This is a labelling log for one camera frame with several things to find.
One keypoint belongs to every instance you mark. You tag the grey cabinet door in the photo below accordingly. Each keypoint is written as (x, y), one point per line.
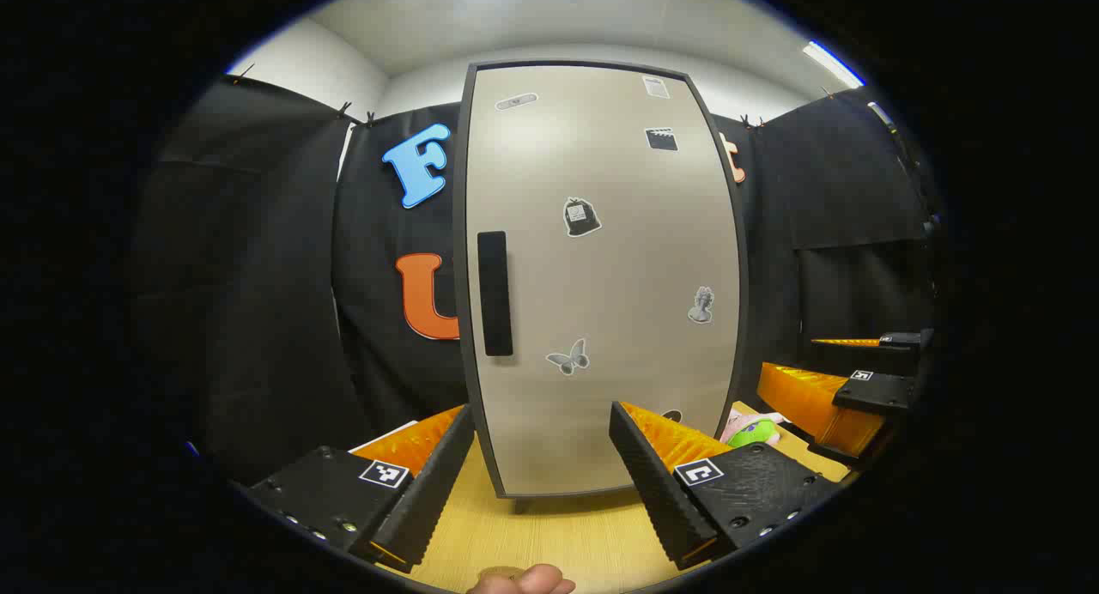
(601, 362)

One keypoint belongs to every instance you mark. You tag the ceiling light panel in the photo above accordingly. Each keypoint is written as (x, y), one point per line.
(833, 62)

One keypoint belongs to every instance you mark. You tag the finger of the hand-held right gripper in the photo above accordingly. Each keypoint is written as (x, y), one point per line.
(901, 340)
(880, 392)

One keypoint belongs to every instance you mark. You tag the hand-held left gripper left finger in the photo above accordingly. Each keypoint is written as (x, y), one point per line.
(429, 500)

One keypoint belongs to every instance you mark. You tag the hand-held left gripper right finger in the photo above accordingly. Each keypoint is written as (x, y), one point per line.
(652, 491)

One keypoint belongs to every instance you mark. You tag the black backdrop cloth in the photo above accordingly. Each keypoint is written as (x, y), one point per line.
(258, 276)

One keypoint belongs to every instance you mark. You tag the dark grey cabinet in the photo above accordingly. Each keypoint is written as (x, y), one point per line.
(462, 276)

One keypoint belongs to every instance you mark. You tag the pink and green plush toy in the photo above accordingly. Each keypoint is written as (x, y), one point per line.
(751, 433)

